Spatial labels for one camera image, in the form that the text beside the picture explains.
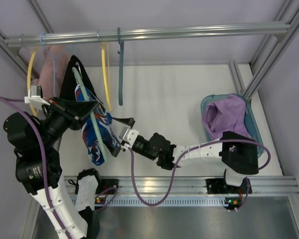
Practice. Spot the teal plastic hanger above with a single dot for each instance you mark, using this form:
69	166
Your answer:
121	67

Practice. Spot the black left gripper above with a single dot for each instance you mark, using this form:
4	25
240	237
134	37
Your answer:
64	109

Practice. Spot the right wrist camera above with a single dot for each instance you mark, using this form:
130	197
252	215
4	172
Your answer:
129	135

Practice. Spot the pink garment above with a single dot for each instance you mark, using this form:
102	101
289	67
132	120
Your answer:
49	72

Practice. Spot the purple garment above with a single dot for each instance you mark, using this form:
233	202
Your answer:
223	117

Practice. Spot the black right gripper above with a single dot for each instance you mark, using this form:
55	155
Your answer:
135	147

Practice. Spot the black garment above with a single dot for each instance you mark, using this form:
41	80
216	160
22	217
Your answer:
70	90

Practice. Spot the teal plastic basket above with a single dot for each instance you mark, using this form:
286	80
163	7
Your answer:
250	122

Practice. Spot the slotted cable duct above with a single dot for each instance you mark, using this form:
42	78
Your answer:
120	201

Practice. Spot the yellow plastic hanger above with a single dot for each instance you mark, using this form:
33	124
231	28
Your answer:
106	73
29	74

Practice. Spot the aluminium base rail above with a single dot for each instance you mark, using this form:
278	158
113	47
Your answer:
263	186

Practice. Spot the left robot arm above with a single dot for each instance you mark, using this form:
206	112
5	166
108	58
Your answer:
38	166

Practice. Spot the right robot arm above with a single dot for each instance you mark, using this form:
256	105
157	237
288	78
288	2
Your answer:
237	152

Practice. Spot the aluminium hanging rail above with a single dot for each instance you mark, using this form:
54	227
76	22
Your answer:
258	28

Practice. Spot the aluminium frame post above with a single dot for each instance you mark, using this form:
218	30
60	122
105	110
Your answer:
268	53

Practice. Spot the mint green plastic hanger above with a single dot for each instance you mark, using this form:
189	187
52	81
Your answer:
79	81

